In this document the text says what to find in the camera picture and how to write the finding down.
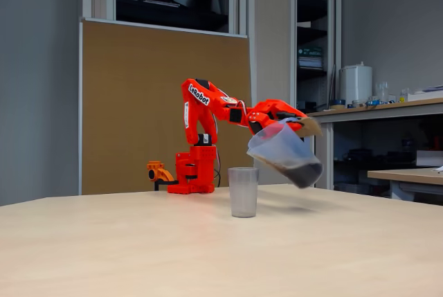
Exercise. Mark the clear water bottle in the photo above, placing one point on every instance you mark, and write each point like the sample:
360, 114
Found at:
407, 143

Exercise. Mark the small yellow bottle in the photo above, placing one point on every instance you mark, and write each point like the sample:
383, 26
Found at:
403, 96

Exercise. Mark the wooden top workbench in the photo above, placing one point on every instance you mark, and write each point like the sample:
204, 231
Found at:
380, 111

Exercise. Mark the blue tape roll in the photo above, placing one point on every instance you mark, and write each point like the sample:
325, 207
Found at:
338, 104

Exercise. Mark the orange table clamp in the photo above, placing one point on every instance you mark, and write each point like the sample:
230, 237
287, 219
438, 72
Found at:
159, 172

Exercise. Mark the clear glass beaker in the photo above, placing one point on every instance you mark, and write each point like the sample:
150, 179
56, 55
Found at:
382, 92

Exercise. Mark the flat white box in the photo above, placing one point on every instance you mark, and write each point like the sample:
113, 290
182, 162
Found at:
429, 158

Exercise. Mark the long white box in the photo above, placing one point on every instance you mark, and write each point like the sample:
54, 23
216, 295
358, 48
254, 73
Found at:
425, 95

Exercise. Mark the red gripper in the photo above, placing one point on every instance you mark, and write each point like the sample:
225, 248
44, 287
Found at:
279, 109

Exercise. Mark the red robot arm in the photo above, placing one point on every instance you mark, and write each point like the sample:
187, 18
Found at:
199, 162

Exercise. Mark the small wooden top table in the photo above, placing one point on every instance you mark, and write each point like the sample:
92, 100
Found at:
405, 174

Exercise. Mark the grey tall storage cabinet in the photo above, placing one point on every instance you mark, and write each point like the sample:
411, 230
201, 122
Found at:
273, 34

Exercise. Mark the white cylindrical canister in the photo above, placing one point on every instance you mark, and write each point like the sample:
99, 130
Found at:
355, 84

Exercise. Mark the brown pin board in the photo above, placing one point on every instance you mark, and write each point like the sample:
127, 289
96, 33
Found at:
138, 103

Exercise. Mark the stack of papers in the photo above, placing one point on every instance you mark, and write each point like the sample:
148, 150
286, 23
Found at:
310, 62

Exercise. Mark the clear plastic pitcher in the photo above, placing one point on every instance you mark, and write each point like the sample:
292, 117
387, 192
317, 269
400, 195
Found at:
284, 151

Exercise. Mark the clear plastic cup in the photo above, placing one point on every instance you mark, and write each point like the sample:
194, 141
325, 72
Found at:
243, 193

